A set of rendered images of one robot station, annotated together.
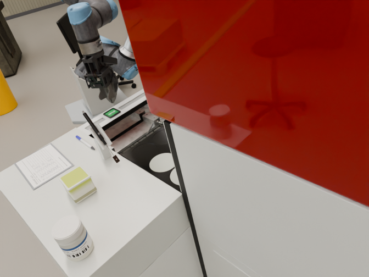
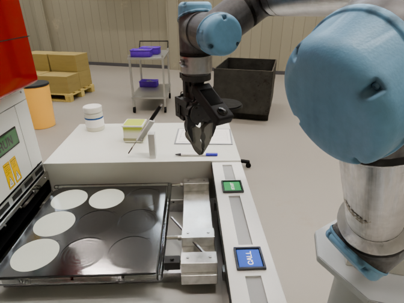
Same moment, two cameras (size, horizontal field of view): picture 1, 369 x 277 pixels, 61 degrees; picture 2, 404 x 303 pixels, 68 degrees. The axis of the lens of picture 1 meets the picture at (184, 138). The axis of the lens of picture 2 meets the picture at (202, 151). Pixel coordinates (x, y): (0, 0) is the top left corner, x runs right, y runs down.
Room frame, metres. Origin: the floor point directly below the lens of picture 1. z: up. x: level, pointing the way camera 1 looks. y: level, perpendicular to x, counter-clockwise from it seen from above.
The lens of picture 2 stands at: (1.52, -0.33, 1.41)
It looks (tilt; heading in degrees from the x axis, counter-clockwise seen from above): 26 degrees down; 126
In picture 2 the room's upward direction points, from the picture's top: straight up
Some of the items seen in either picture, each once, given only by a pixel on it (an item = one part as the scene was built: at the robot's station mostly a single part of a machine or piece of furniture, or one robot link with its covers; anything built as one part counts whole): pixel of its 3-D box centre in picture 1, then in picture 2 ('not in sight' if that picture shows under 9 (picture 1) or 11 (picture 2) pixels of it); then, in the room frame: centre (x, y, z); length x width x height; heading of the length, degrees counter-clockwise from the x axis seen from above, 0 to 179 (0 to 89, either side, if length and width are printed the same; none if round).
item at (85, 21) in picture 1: (83, 22); (195, 29); (1.08, 0.24, 1.36); 0.09 x 0.08 x 0.11; 147
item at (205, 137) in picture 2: (103, 94); (201, 135); (1.08, 0.26, 1.10); 0.06 x 0.03 x 0.09; 159
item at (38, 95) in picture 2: not in sight; (38, 104); (-2.33, 1.41, 0.28); 0.36 x 0.35 x 0.56; 110
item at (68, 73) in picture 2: not in sight; (51, 75); (-3.63, 2.34, 0.34); 1.16 x 0.84 x 0.68; 19
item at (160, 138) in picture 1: (184, 146); (96, 222); (0.93, 0.01, 0.90); 0.34 x 0.34 x 0.01; 38
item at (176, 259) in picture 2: not in sight; (172, 261); (1.18, 0.02, 0.90); 0.04 x 0.02 x 0.03; 38
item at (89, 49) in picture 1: (91, 45); (195, 65); (1.08, 0.24, 1.28); 0.08 x 0.08 x 0.05
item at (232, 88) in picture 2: not in sight; (246, 87); (-0.50, 3.53, 0.34); 1.01 x 0.82 x 0.68; 114
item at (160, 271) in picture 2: (153, 131); (165, 221); (1.07, 0.12, 0.90); 0.38 x 0.01 x 0.01; 128
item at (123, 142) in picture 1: (139, 133); (197, 225); (1.13, 0.18, 0.87); 0.36 x 0.08 x 0.03; 128
